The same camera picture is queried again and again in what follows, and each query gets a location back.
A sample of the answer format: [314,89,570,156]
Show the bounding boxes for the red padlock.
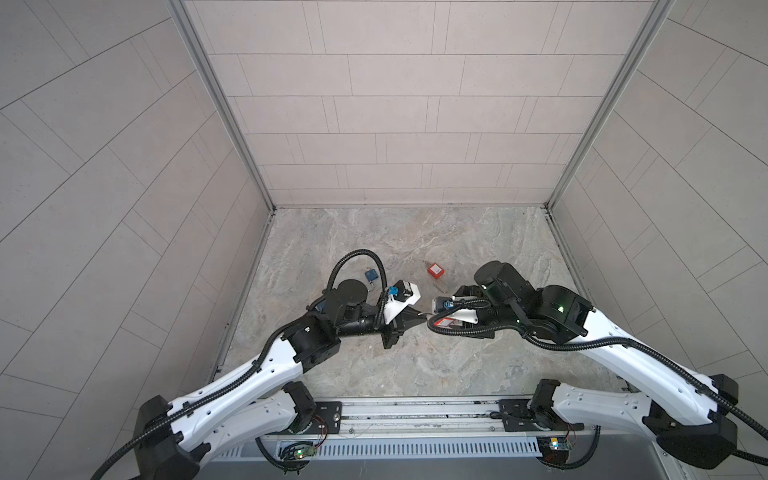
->
[426,263,445,280]
[433,317,464,329]

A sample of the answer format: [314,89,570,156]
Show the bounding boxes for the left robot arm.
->
[93,249,425,479]

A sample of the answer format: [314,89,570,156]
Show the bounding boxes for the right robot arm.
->
[427,261,767,469]

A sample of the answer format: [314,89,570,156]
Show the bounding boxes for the small blue padlock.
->
[365,269,379,283]

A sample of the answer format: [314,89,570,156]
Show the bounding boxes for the left green circuit board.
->
[279,441,317,463]

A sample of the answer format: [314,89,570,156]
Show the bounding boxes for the green circuit board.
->
[536,436,573,465]
[279,441,317,463]

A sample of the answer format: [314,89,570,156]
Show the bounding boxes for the right green circuit board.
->
[536,436,573,465]

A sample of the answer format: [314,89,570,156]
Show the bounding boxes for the aluminium mounting rail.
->
[239,393,671,444]

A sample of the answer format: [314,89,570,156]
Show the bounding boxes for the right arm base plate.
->
[489,399,584,432]

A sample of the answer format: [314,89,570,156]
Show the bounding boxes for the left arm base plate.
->
[272,401,343,436]

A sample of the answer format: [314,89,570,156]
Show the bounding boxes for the white slotted cable duct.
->
[215,439,542,462]

